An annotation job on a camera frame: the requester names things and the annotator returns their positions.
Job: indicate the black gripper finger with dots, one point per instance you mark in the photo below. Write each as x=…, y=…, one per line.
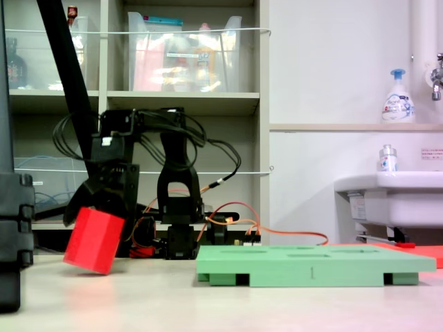
x=78, y=200
x=131, y=207

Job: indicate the red octagonal pillar block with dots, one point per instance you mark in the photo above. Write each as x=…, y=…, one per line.
x=93, y=242

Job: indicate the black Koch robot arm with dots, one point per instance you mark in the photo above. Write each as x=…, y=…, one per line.
x=178, y=162

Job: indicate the clear plastic tray bin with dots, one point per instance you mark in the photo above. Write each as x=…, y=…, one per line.
x=31, y=166

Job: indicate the black table clamp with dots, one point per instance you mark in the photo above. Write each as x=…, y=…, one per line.
x=217, y=237

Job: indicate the pink folder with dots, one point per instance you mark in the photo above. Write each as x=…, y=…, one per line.
x=149, y=69

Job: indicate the circuit board with connectors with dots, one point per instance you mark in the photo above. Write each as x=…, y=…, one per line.
x=254, y=242

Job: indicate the dark glass bottle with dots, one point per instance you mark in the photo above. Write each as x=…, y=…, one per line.
x=15, y=69

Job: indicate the yellow label bottle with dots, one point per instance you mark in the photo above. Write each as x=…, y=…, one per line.
x=206, y=62

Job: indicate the teal edged package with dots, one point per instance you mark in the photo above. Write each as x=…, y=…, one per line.
x=162, y=22

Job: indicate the green shape sorting board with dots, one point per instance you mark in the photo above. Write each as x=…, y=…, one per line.
x=277, y=273

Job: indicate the large clear storage bin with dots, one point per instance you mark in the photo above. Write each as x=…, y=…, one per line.
x=228, y=62

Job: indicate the bottle with red cap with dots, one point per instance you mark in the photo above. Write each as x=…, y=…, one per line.
x=72, y=13

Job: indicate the beige shelf unit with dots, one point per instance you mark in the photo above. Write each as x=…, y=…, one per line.
x=264, y=52

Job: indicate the small clear sanitizer bottle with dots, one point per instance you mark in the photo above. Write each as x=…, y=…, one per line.
x=387, y=160

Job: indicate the white sink basin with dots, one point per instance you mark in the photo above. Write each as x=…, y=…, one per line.
x=398, y=204

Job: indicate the white blue soap pump bottle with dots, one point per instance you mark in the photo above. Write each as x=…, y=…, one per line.
x=398, y=103

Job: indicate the chrome faucet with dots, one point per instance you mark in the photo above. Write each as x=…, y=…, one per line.
x=436, y=88

